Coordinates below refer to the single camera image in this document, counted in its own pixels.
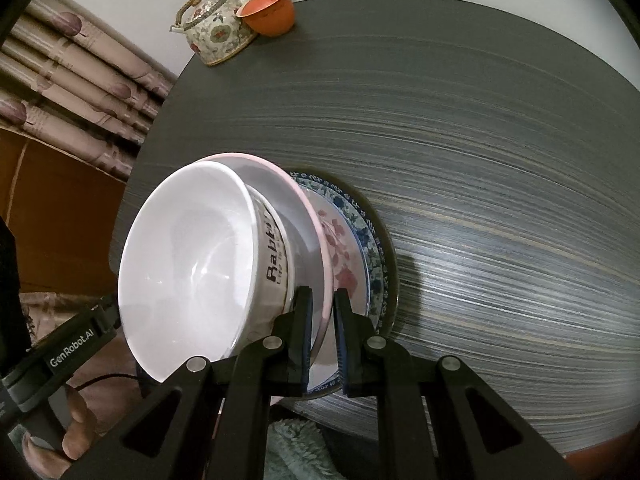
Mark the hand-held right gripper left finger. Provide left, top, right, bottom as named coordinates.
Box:
left=92, top=285, right=316, bottom=480

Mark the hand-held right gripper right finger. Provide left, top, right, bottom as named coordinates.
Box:
left=332, top=287, right=581, bottom=480

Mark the large blue floral plate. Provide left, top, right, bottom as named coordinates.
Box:
left=285, top=167, right=400, bottom=401

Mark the white plate with pink flowers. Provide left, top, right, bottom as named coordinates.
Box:
left=300, top=187, right=372, bottom=396

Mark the small blue floral plate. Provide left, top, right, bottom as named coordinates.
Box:
left=290, top=172, right=386, bottom=321

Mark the white bowl with blue print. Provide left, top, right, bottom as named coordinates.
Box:
left=118, top=164, right=263, bottom=383

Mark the person's left hand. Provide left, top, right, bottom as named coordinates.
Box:
left=22, top=387, right=108, bottom=478

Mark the green fuzzy cloth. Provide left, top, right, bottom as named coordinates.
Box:
left=262, top=417, right=341, bottom=480

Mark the brown wooden cabinet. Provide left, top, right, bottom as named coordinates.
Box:
left=0, top=127, right=131, bottom=293

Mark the beige patterned curtain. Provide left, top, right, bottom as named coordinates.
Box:
left=0, top=0, right=177, bottom=181

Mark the floral ceramic teapot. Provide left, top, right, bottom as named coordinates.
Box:
left=169, top=0, right=262, bottom=67

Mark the orange tea cup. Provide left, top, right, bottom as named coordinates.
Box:
left=236, top=0, right=296, bottom=38

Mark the black cable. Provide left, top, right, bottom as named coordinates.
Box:
left=75, top=372, right=143, bottom=391

